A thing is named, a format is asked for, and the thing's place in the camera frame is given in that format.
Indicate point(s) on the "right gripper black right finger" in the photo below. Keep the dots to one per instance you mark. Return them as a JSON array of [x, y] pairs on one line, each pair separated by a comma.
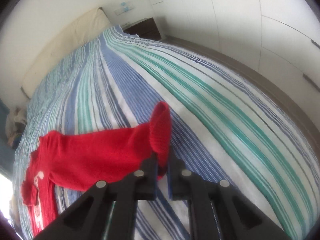
[[218, 210]]

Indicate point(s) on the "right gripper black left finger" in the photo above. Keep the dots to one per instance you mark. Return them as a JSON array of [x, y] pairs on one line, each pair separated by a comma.
[[106, 211]]

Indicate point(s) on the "red knitted sweater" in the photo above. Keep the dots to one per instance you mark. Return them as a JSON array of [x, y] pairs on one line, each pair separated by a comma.
[[77, 162]]

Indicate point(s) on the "pile of clothes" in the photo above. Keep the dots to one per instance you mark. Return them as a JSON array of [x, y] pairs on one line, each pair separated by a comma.
[[15, 126]]

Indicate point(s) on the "blue green striped duvet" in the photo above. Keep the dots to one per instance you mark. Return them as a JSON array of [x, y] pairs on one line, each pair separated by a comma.
[[112, 102]]

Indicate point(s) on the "teal curtain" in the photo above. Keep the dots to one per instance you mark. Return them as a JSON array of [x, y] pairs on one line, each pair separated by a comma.
[[7, 154]]

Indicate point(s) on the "white wardrobe doors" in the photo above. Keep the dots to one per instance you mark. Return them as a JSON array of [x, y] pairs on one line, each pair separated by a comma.
[[279, 39]]

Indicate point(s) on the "cream padded headboard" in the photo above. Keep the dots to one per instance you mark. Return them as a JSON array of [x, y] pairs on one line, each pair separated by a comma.
[[81, 31]]

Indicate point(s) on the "dark wooden nightstand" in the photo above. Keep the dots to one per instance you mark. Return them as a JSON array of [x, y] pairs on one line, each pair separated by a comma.
[[145, 28]]

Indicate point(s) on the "wall switch panel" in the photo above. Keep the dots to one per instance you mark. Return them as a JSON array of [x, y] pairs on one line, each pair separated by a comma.
[[124, 7]]

